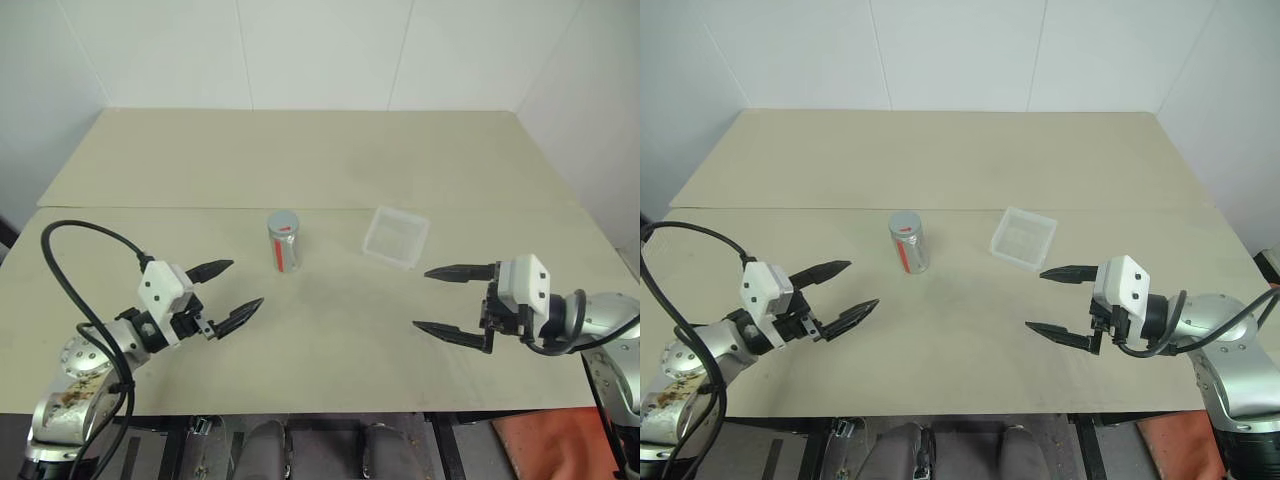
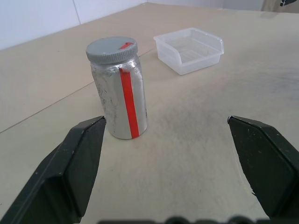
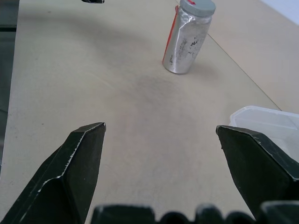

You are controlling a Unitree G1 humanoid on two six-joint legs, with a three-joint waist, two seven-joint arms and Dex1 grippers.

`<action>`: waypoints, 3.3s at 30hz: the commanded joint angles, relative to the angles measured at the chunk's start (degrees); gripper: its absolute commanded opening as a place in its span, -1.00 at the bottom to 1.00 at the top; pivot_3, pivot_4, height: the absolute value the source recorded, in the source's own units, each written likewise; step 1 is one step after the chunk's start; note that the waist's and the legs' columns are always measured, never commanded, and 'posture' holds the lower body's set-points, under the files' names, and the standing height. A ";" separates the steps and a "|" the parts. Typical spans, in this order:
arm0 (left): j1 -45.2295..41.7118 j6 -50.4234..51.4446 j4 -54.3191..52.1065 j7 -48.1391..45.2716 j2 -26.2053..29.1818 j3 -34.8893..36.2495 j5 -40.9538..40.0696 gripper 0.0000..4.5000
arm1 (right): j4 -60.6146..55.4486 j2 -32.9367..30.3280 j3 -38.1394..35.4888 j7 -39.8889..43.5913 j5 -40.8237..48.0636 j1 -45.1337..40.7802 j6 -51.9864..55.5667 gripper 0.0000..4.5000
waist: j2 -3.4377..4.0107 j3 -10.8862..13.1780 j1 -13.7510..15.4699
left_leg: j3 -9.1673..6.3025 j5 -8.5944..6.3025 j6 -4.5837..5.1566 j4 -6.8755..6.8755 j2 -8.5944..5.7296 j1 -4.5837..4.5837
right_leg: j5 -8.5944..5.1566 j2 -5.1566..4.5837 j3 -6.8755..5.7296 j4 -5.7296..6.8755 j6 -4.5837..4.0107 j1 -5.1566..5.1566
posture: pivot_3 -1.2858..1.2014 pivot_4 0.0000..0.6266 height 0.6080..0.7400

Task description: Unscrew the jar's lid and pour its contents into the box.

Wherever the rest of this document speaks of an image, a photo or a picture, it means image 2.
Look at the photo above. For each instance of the small grey round object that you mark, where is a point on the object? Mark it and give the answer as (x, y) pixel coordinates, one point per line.
(107, 50)

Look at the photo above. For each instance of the silver jar with red stripe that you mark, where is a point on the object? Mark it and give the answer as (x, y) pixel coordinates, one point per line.
(109, 98)

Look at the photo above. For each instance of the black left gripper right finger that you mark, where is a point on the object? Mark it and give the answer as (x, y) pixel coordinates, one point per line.
(268, 168)

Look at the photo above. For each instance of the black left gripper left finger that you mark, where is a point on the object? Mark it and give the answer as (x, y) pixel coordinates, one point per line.
(58, 177)

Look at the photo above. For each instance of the clear plastic container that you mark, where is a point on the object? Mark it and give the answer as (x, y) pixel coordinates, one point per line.
(187, 54)

